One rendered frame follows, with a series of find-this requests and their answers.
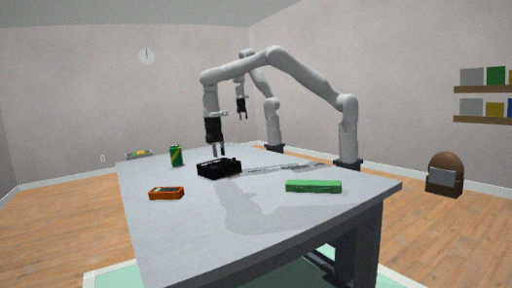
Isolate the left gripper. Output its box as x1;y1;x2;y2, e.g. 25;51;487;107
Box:
203;105;229;158

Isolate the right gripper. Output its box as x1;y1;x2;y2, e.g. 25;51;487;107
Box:
236;92;249;120

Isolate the green rectangular block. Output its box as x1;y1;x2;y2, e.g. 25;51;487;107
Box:
285;180;342;194

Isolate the black lighting desk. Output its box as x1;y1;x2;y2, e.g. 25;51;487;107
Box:
197;158;241;181

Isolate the orange pocket multimeter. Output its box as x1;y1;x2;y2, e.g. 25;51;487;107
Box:
148;187;184;199

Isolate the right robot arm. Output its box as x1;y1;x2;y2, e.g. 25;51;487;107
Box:
233;49;282;145

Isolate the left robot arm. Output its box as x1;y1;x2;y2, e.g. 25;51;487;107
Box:
200;45;358;162

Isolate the green drink can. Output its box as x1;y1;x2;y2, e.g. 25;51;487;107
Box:
169;144;183;167

